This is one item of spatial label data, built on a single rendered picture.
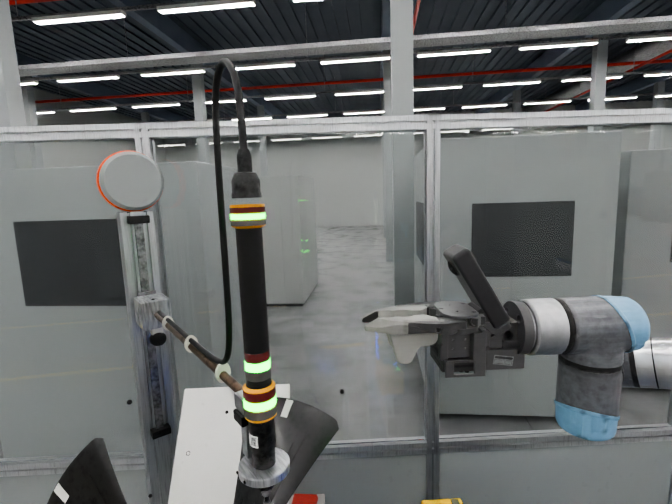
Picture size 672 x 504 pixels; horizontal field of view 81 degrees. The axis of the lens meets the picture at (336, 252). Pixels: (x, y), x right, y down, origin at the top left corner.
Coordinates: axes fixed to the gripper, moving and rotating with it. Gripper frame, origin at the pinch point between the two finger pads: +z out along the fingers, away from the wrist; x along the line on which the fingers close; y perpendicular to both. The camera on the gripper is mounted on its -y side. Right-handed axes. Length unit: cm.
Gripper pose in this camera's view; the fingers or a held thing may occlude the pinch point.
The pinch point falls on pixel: (373, 317)
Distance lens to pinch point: 53.7
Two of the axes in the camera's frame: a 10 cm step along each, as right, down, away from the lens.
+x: -0.3, -1.4, 9.9
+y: 0.3, 9.9, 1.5
